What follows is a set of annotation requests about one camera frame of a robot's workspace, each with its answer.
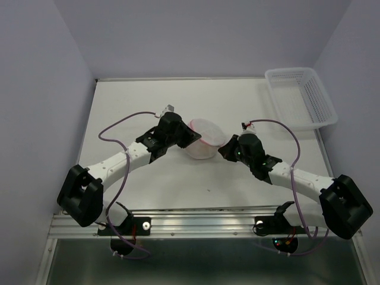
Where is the white mesh laundry bag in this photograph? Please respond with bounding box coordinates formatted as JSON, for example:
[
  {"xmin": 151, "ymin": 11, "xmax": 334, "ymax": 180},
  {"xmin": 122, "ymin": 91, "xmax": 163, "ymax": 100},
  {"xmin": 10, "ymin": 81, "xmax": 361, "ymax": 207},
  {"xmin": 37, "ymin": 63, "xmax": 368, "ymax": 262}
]
[{"xmin": 185, "ymin": 119, "xmax": 226, "ymax": 160}]

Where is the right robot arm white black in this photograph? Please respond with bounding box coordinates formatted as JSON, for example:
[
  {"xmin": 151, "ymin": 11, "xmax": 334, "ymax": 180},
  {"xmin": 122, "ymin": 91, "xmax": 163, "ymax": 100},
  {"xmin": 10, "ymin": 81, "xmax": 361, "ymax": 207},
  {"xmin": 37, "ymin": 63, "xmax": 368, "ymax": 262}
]
[{"xmin": 218, "ymin": 134, "xmax": 373, "ymax": 240}]

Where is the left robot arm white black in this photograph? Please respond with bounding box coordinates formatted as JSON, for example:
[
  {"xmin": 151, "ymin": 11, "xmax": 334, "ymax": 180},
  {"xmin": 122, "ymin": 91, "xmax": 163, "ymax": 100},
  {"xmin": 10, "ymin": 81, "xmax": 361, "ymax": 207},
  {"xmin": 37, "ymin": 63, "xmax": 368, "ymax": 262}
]
[{"xmin": 57, "ymin": 112, "xmax": 201, "ymax": 227}]

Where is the white plastic basket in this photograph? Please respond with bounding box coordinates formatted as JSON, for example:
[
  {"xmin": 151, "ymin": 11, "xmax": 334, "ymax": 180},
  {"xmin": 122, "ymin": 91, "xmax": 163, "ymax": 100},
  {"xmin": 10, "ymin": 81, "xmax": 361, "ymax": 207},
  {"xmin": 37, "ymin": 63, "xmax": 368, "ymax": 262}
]
[{"xmin": 265, "ymin": 67, "xmax": 338, "ymax": 131}]

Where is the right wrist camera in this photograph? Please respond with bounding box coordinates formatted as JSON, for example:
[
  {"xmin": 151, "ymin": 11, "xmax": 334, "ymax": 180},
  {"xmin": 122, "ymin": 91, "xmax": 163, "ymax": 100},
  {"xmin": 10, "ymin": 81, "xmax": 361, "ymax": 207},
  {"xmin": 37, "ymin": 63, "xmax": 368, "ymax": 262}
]
[{"xmin": 241, "ymin": 121, "xmax": 257, "ymax": 135}]

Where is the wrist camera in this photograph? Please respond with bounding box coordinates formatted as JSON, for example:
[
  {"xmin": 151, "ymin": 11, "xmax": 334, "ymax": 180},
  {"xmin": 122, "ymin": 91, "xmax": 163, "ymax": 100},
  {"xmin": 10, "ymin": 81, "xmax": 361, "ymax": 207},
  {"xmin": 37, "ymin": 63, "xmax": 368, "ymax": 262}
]
[
  {"xmin": 241, "ymin": 121, "xmax": 257, "ymax": 135},
  {"xmin": 163, "ymin": 104, "xmax": 175, "ymax": 113}
]

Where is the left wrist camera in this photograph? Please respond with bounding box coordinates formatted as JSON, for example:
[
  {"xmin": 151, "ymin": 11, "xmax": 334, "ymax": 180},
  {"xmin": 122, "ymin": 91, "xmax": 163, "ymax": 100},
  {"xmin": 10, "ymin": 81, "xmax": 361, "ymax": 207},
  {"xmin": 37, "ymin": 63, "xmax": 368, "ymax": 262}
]
[{"xmin": 163, "ymin": 104, "xmax": 175, "ymax": 113}]

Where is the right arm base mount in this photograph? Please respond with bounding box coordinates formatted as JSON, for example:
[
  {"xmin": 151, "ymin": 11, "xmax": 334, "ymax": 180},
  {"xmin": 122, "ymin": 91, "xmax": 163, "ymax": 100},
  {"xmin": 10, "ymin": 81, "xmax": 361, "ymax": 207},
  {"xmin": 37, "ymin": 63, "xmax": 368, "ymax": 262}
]
[{"xmin": 252, "ymin": 201, "xmax": 305, "ymax": 237}]

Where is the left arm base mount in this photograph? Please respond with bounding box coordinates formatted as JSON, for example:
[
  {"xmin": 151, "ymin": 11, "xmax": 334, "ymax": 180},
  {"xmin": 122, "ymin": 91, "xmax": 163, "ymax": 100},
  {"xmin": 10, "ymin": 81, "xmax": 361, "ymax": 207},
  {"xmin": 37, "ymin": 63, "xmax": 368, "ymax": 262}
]
[{"xmin": 94, "ymin": 216, "xmax": 151, "ymax": 236}]

